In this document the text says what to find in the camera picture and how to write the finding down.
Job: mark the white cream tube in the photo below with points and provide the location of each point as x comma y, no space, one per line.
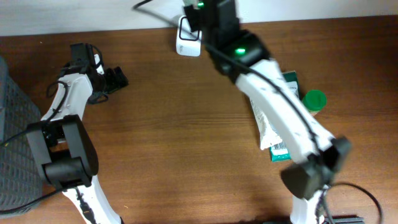
267,135

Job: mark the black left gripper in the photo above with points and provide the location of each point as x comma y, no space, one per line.
112,79

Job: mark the green glove package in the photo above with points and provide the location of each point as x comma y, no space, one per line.
279,152

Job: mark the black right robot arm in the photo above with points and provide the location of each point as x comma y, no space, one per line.
241,56

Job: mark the green lid jar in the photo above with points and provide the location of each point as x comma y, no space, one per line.
314,101

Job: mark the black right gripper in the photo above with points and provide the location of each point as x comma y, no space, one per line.
201,11

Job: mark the white barcode scanner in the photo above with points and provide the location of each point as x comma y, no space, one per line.
188,43

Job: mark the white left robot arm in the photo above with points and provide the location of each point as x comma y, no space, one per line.
62,149

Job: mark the grey plastic basket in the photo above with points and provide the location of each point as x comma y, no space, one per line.
20,181

